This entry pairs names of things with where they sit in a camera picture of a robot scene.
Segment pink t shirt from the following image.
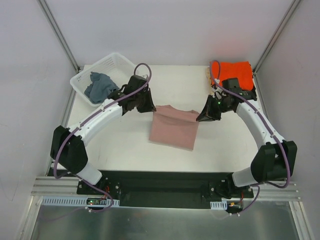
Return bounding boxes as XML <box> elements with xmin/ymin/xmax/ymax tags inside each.
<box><xmin>149</xmin><ymin>105</ymin><xmax>199</xmax><ymax>151</ymax></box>

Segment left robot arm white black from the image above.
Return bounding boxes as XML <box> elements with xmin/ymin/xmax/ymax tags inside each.
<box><xmin>50</xmin><ymin>74</ymin><xmax>156</xmax><ymax>195</ymax></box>

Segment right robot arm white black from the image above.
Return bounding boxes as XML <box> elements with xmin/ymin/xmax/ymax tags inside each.
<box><xmin>196</xmin><ymin>78</ymin><xmax>298</xmax><ymax>199</ymax></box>

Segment beige folded t shirt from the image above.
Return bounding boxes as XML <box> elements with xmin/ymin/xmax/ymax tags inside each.
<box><xmin>205</xmin><ymin>67</ymin><xmax>217</xmax><ymax>96</ymax></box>

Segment black folded t shirt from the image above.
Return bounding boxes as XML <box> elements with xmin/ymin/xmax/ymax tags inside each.
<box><xmin>250</xmin><ymin>76</ymin><xmax>258</xmax><ymax>101</ymax></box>

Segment white plastic laundry basket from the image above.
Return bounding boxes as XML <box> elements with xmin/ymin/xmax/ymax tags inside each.
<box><xmin>70</xmin><ymin>53</ymin><xmax>136</xmax><ymax>107</ymax></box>

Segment blue grey t shirt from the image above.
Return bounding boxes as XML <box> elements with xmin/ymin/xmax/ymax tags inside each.
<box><xmin>84</xmin><ymin>72</ymin><xmax>120</xmax><ymax>104</ymax></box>

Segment orange folded t shirt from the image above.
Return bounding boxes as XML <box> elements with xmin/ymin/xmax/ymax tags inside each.
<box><xmin>210</xmin><ymin>61</ymin><xmax>254</xmax><ymax>91</ymax></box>

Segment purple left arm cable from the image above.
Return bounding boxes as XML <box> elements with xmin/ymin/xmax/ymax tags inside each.
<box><xmin>53</xmin><ymin>62</ymin><xmax>153</xmax><ymax>213</ymax></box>

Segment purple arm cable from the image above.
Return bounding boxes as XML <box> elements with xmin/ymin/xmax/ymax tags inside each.
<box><xmin>209</xmin><ymin>59</ymin><xmax>292</xmax><ymax>216</ymax></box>
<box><xmin>53</xmin><ymin>62</ymin><xmax>153</xmax><ymax>213</ymax></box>

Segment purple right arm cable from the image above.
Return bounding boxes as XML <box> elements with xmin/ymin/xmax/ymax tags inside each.
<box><xmin>209</xmin><ymin>59</ymin><xmax>292</xmax><ymax>216</ymax></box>

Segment right white cable duct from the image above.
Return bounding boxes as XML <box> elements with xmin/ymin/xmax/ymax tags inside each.
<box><xmin>209</xmin><ymin>199</ymin><xmax>243</xmax><ymax>211</ymax></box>

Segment white cable duct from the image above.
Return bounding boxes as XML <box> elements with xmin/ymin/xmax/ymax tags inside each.
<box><xmin>209</xmin><ymin>199</ymin><xmax>243</xmax><ymax>211</ymax></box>
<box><xmin>41</xmin><ymin>196</ymin><xmax>120</xmax><ymax>208</ymax></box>

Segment right aluminium frame post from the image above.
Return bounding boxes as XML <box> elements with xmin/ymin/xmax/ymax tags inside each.
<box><xmin>253</xmin><ymin>0</ymin><xmax>303</xmax><ymax>75</ymax></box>

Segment aluminium frame post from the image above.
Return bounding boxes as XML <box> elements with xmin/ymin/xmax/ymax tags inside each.
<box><xmin>37</xmin><ymin>0</ymin><xmax>81</xmax><ymax>73</ymax></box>
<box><xmin>253</xmin><ymin>0</ymin><xmax>303</xmax><ymax>75</ymax></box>

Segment aluminium rail profile front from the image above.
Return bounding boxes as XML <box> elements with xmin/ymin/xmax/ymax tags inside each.
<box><xmin>31</xmin><ymin>176</ymin><xmax>303</xmax><ymax>202</ymax></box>

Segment left aluminium frame post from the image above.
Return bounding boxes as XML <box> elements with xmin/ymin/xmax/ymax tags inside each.
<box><xmin>37</xmin><ymin>0</ymin><xmax>81</xmax><ymax>73</ymax></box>

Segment left white cable duct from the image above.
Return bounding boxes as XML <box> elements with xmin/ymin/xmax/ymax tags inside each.
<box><xmin>41</xmin><ymin>196</ymin><xmax>120</xmax><ymax>208</ymax></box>

